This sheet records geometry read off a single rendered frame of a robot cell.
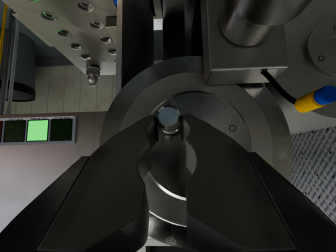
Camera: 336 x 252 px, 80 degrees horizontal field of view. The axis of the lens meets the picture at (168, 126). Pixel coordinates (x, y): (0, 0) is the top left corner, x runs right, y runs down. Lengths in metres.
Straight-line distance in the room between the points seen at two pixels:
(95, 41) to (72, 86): 2.29
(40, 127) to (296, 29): 0.55
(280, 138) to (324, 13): 0.12
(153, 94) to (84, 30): 0.29
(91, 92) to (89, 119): 2.06
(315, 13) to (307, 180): 0.23
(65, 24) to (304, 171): 0.45
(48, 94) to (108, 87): 0.74
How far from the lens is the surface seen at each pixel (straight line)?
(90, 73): 0.55
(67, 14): 0.40
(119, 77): 0.18
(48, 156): 0.58
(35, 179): 0.60
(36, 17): 0.43
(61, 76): 2.85
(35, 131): 0.60
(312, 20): 0.23
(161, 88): 0.16
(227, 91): 0.16
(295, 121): 0.21
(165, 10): 0.57
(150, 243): 0.53
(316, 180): 0.35
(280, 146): 0.17
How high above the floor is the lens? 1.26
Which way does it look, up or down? 9 degrees down
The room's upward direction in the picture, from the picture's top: 179 degrees clockwise
